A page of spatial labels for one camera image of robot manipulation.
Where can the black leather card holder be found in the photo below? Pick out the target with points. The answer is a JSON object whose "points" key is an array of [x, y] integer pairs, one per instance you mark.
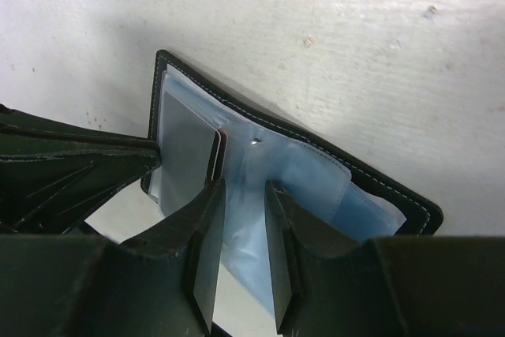
{"points": [[217, 105]]}

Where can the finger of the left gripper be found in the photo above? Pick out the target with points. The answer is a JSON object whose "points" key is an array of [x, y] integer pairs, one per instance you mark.
{"points": [[55, 175]]}

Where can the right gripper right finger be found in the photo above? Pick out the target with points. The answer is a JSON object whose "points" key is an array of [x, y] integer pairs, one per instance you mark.
{"points": [[327, 284]]}

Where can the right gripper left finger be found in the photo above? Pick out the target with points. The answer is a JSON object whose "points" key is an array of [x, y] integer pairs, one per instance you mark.
{"points": [[161, 282]]}

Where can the dark grey credit card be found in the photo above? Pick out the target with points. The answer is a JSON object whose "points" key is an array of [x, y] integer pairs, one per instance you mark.
{"points": [[192, 153]]}

